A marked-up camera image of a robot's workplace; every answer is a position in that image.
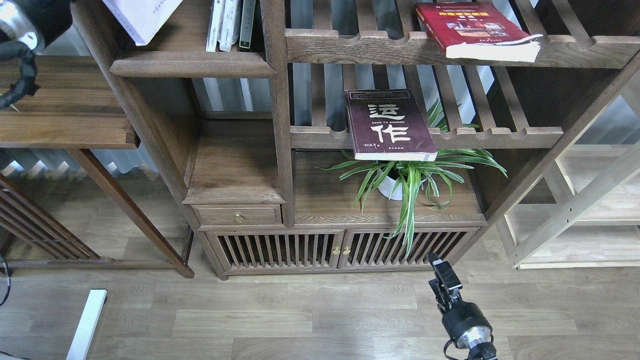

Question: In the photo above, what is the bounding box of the left slatted cabinet door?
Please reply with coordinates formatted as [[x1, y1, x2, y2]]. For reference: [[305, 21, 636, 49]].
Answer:
[[206, 230, 345, 275]]

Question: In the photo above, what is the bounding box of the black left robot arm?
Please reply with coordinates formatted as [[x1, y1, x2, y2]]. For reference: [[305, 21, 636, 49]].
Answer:
[[0, 0, 73, 109]]

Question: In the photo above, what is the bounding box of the white lavender book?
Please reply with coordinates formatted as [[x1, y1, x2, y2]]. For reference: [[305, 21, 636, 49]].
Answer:
[[103, 0, 182, 47]]

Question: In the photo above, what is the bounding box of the right slatted cabinet door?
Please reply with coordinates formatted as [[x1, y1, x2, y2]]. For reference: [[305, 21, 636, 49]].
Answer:
[[332, 227, 478, 272]]

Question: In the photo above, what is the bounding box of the white metal base bar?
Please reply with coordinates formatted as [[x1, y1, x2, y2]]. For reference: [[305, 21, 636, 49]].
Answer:
[[66, 288, 108, 360]]

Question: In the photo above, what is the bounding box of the slatted cabinet door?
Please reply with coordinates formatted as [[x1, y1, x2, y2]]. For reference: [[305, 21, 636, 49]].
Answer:
[[332, 227, 478, 272], [206, 230, 345, 275]]

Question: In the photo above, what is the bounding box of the green spider plant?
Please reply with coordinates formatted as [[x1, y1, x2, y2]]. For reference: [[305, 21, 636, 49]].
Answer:
[[320, 100, 508, 258]]

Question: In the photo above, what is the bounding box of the dark maroon book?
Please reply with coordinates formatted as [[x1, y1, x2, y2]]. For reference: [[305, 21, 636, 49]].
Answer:
[[344, 89, 438, 161]]

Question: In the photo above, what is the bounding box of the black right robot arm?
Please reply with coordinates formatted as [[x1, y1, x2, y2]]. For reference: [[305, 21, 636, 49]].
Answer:
[[427, 253, 498, 360]]

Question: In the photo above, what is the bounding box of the white plant pot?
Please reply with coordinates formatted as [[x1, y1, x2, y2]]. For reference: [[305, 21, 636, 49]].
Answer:
[[377, 170, 410, 201]]

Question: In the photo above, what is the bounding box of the white book middle upright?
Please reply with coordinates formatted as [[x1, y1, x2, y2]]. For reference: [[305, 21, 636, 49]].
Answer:
[[218, 0, 242, 52]]

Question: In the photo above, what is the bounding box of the dark wooden bookshelf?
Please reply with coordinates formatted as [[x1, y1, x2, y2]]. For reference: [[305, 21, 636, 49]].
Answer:
[[71, 0, 639, 280]]

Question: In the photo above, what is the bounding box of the dark slatted wooden bench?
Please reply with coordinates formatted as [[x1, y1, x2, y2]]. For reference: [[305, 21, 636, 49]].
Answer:
[[0, 175, 119, 268]]

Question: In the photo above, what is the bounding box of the dark wooden side table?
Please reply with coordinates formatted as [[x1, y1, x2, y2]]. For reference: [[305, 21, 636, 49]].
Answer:
[[1, 55, 194, 278]]

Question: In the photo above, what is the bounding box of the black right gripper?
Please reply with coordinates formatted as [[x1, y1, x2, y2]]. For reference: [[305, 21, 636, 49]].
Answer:
[[427, 253, 493, 351]]

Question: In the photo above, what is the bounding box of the red book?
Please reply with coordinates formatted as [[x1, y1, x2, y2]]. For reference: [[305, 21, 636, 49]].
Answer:
[[414, 2, 541, 63]]

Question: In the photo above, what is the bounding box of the dark green upright book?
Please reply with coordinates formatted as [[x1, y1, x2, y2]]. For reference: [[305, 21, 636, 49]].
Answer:
[[238, 0, 257, 52]]

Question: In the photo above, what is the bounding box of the small wooden drawer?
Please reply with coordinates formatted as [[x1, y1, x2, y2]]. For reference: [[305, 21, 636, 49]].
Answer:
[[192, 203, 282, 226]]

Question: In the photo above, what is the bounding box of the light wooden rack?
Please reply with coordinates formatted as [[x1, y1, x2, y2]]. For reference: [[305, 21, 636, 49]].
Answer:
[[495, 75, 640, 271]]

